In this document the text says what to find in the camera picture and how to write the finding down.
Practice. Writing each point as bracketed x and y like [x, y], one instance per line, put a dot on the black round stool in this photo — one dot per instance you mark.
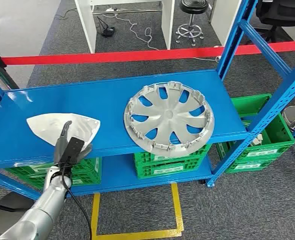
[193, 6]

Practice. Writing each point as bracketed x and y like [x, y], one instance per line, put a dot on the black office chair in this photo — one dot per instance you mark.
[280, 13]

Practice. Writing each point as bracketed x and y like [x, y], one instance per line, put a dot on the red barrier belt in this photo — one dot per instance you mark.
[112, 56]

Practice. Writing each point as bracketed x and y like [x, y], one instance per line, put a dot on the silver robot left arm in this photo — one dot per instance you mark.
[41, 212]

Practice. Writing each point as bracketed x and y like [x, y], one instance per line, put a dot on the grey plastic wheel hubcap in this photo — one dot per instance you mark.
[169, 116]

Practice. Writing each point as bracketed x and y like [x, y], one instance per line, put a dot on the chrome barrier stanchion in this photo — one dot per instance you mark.
[293, 116]
[2, 71]

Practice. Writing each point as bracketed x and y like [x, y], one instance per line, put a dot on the white triangular plastic part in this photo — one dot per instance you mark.
[47, 127]

